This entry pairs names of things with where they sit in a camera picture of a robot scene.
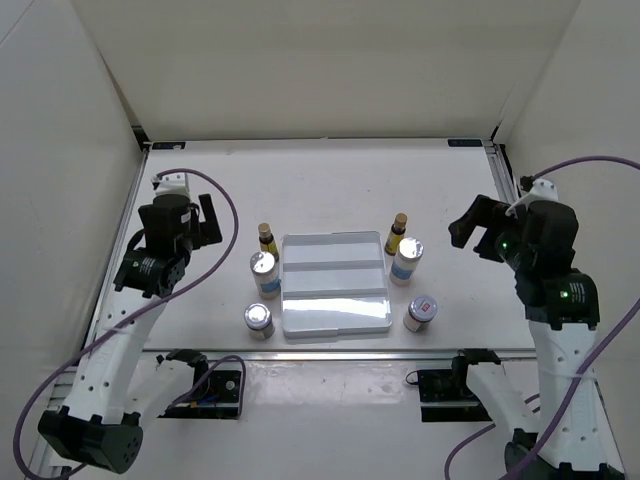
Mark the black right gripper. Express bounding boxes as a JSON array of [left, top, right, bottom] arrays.
[[447, 195, 533, 271]]

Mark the yellow-label sauce bottle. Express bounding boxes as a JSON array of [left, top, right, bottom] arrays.
[[258, 222, 279, 262], [384, 212, 408, 256]]

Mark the tall silver-lid salt jar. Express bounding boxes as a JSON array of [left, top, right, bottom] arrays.
[[249, 251, 281, 299], [389, 237, 424, 285]]

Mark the short spice jar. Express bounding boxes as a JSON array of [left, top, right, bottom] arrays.
[[244, 303, 275, 340], [403, 295, 438, 333]]

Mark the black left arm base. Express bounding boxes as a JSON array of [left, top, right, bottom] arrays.
[[156, 349, 247, 419]]

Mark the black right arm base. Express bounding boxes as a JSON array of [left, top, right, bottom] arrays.
[[405, 348, 515, 423]]

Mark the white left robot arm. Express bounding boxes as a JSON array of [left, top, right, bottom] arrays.
[[37, 192, 223, 474]]

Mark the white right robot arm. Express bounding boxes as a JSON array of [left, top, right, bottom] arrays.
[[448, 195, 624, 479]]

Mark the right blue label sticker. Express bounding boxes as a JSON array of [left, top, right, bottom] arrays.
[[447, 138, 483, 148]]

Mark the blue label sticker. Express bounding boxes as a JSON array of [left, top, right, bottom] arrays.
[[447, 138, 483, 148], [151, 142, 186, 150]]

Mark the left blue label sticker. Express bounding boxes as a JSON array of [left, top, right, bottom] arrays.
[[151, 142, 186, 150]]

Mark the white tiered organizer tray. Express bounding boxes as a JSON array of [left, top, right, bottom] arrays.
[[280, 231, 392, 340]]

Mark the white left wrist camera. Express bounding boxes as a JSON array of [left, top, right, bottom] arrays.
[[151, 172, 191, 198]]

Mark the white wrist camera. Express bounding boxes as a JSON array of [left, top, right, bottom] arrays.
[[151, 172, 191, 198], [505, 176, 559, 218]]

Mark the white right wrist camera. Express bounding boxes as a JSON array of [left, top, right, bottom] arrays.
[[505, 176, 559, 218]]

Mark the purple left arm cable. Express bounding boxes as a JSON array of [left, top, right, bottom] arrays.
[[12, 168, 247, 480]]

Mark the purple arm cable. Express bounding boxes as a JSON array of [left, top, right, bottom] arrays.
[[444, 156, 640, 480], [12, 168, 247, 480]]

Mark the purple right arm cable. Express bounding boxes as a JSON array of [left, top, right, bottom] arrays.
[[444, 156, 640, 480]]

